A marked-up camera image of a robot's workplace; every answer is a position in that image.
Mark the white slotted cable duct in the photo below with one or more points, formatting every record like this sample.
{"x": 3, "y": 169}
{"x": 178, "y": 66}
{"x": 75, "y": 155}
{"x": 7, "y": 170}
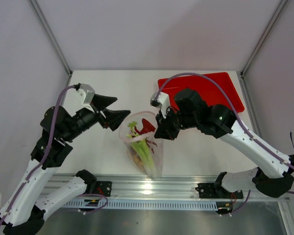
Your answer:
{"x": 193, "y": 205}

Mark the clear pink-dotted zip bag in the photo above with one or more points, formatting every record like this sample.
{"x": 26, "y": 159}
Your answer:
{"x": 124, "y": 130}

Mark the green white celery stalk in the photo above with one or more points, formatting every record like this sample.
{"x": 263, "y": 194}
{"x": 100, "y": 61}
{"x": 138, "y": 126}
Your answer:
{"x": 143, "y": 147}

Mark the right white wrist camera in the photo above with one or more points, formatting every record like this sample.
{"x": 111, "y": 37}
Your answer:
{"x": 162, "y": 101}

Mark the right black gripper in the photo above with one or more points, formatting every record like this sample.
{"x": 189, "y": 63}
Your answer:
{"x": 164, "y": 130}

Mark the right aluminium frame post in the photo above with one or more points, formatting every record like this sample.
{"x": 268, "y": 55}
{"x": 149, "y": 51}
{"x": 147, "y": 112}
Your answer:
{"x": 273, "y": 21}

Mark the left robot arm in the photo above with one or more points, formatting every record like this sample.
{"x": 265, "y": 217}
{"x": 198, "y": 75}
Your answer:
{"x": 25, "y": 212}

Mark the red plastic tray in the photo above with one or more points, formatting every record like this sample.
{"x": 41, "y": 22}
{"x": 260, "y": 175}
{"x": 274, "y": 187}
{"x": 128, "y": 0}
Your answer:
{"x": 207, "y": 90}

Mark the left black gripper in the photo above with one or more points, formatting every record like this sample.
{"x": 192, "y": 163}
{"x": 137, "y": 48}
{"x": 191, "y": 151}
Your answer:
{"x": 114, "y": 117}

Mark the red toy lobster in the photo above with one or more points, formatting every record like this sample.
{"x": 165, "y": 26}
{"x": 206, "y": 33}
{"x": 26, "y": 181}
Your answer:
{"x": 147, "y": 128}

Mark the aluminium frame post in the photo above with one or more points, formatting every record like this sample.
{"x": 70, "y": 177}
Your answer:
{"x": 34, "y": 5}
{"x": 273, "y": 21}

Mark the yellow pasta pile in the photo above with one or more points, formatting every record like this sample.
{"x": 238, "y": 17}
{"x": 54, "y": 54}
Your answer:
{"x": 137, "y": 161}

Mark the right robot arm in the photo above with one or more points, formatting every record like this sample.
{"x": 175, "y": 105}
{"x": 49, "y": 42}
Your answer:
{"x": 272, "y": 175}

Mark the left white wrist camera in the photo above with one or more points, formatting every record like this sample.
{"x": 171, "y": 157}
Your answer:
{"x": 84, "y": 93}

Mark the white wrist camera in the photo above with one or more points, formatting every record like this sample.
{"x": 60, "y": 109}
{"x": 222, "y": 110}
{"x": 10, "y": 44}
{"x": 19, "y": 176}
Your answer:
{"x": 84, "y": 93}
{"x": 162, "y": 101}

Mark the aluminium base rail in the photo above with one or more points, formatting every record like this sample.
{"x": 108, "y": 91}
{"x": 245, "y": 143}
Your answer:
{"x": 164, "y": 188}

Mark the left aluminium frame post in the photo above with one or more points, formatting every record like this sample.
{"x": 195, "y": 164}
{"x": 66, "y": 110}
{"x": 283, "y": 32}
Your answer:
{"x": 34, "y": 5}

